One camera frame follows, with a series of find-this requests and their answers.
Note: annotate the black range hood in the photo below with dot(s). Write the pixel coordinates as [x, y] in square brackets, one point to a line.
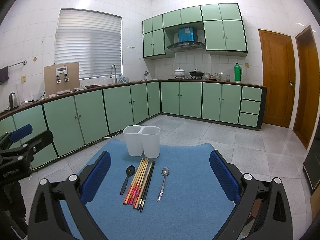
[186, 39]

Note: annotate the red-handled bamboo chopstick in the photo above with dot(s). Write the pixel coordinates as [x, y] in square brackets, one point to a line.
[139, 181]
[132, 185]
[139, 191]
[135, 182]

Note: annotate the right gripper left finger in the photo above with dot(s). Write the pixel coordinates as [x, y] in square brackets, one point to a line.
[47, 220]

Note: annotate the black chopstick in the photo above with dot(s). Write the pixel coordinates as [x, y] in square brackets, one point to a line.
[145, 188]

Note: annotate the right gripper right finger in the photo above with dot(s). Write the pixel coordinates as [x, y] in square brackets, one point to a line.
[273, 219]

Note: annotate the dark hanging towel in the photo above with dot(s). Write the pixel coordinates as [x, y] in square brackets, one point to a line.
[4, 76]

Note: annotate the chrome sink faucet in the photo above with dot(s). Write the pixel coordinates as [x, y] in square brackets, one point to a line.
[114, 73]

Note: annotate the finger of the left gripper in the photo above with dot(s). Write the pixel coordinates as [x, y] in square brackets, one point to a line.
[35, 145]
[8, 138]

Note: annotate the cardboard box with device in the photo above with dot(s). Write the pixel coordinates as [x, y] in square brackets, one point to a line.
[61, 77]

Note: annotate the wall towel bar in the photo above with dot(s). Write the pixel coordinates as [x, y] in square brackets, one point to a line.
[18, 63]

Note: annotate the plain bamboo chopstick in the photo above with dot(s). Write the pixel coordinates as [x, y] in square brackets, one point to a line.
[143, 188]

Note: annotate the steel electric kettle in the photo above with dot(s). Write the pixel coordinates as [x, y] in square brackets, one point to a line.
[13, 102]

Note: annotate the black wok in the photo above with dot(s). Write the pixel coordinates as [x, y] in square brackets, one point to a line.
[196, 74]

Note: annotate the blue table mat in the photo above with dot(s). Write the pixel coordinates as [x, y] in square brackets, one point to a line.
[185, 199]

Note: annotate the white window blind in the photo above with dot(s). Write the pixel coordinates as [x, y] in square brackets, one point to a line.
[90, 38]

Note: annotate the black appliance at right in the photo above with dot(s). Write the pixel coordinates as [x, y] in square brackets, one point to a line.
[311, 166]

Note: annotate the green thermos jug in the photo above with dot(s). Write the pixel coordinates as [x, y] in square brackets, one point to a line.
[237, 73]

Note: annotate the green upper wall cabinets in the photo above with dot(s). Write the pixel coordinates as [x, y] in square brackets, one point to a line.
[216, 28]

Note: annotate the brown wooden door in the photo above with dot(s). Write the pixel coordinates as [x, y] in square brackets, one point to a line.
[308, 99]
[279, 76]

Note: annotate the green lower kitchen cabinets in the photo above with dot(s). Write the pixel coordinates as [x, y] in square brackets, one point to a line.
[80, 118]

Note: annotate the white double utensil holder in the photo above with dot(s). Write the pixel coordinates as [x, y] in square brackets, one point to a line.
[142, 140]

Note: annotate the white cooking pot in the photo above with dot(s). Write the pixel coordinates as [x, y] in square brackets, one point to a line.
[179, 73]

